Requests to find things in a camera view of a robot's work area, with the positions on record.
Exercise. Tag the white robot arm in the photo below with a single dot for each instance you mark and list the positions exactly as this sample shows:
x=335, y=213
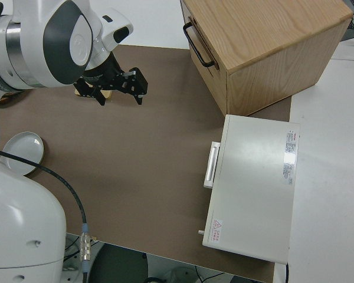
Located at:
x=23, y=44

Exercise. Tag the white toaster oven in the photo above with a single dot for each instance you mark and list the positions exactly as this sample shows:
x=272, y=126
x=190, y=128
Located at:
x=253, y=182

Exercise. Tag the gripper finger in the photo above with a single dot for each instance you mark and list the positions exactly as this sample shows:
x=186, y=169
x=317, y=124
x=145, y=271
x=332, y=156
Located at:
x=138, y=82
x=100, y=97

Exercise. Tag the black round pedestal base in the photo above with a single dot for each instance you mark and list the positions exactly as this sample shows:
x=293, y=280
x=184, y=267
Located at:
x=118, y=265

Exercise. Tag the wooden drawer cabinet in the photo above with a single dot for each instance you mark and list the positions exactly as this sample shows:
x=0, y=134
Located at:
x=268, y=35

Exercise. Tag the wooden mug tree stand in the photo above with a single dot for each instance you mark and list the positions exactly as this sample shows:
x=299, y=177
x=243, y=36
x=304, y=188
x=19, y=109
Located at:
x=107, y=94

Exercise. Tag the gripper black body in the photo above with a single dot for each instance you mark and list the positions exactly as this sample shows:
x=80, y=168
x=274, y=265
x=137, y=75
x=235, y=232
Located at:
x=106, y=76

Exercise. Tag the round wicker basket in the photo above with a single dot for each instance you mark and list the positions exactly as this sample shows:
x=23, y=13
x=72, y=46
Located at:
x=9, y=98

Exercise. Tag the gray round plate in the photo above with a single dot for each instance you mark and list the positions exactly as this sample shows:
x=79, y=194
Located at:
x=23, y=147

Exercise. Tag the brown table mat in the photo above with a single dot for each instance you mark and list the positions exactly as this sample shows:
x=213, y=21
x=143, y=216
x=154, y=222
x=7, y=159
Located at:
x=135, y=147

